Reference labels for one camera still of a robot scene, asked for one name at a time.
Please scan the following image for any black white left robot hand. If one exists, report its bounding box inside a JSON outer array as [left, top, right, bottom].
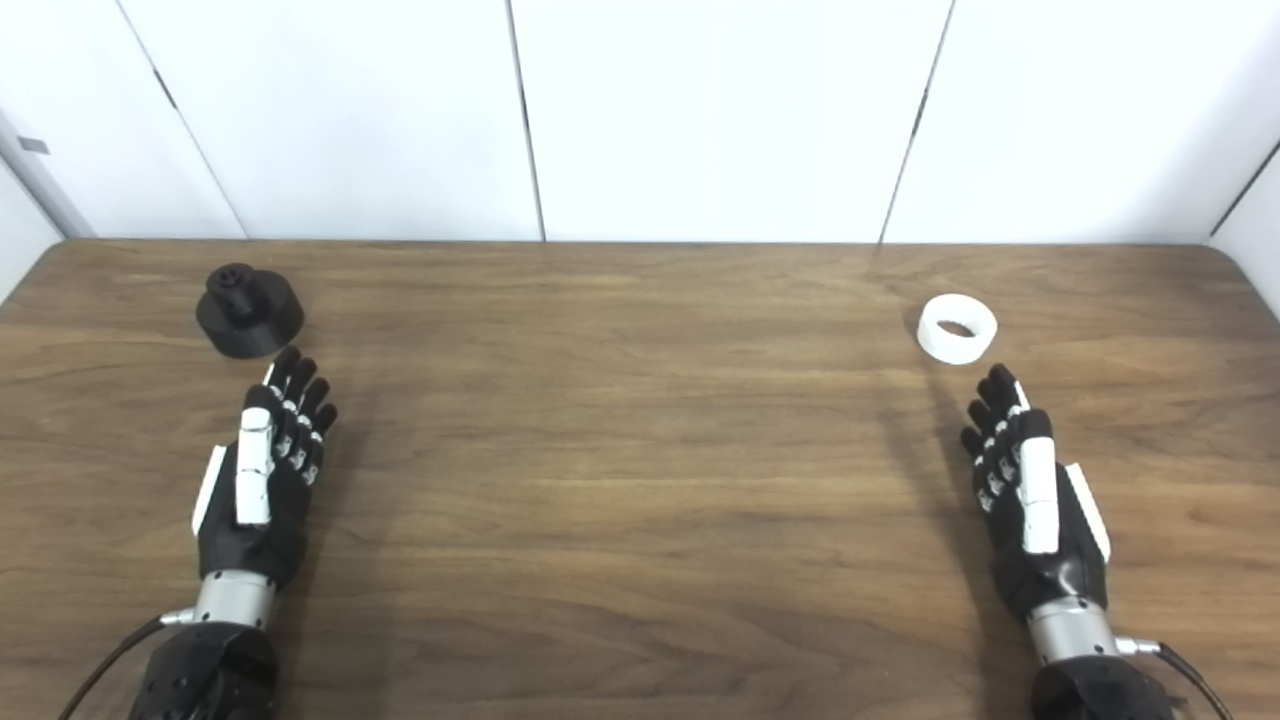
[[192, 346, 339, 591]]

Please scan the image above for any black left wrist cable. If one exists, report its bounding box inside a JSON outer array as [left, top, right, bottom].
[[58, 610, 197, 720]]

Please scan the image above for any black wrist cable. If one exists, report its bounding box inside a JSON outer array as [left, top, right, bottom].
[[58, 610, 197, 720], [1115, 636, 1236, 720]]

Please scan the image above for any white plastic ring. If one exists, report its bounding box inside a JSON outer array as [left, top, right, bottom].
[[916, 293, 999, 366]]

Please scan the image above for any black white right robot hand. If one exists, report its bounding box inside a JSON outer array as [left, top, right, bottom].
[[960, 363, 1113, 621]]

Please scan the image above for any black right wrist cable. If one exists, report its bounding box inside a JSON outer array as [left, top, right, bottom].
[[1115, 636, 1236, 720]]

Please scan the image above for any round black stepped part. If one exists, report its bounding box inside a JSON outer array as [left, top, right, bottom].
[[195, 262, 305, 360]]

